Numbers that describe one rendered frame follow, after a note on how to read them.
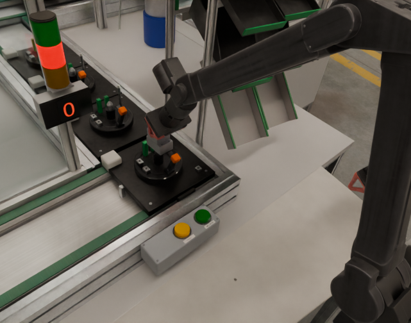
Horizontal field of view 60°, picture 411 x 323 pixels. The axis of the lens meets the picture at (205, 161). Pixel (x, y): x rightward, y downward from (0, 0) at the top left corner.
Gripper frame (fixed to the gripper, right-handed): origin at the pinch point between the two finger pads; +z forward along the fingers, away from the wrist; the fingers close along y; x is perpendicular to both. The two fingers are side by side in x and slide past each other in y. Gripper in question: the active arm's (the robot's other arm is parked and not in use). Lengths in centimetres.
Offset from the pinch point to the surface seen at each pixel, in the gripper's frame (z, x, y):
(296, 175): 9, 33, -41
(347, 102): 117, 24, -232
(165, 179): 6.9, 12.0, 2.4
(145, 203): 6.6, 15.0, 10.9
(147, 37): 61, -57, -51
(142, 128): 20.8, -7.0, -5.9
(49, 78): -9.5, -18.5, 21.2
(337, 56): 147, -21, -297
